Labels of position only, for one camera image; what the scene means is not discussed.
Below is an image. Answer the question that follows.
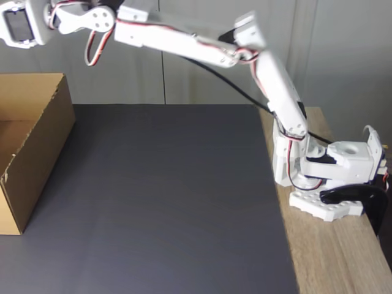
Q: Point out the dark grey table mat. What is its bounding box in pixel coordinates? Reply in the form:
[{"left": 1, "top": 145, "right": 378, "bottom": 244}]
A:
[{"left": 0, "top": 104, "right": 300, "bottom": 294}]

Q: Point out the black table clamp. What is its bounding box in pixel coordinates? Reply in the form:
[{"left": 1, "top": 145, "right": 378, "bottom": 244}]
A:
[{"left": 319, "top": 183, "right": 388, "bottom": 237}]

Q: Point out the brown cardboard box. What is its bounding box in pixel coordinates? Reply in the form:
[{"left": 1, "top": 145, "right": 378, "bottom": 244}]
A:
[{"left": 0, "top": 72, "right": 77, "bottom": 236}]

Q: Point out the thin white cable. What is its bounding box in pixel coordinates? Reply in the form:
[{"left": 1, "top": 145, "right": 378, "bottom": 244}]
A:
[{"left": 362, "top": 124, "right": 376, "bottom": 142}]

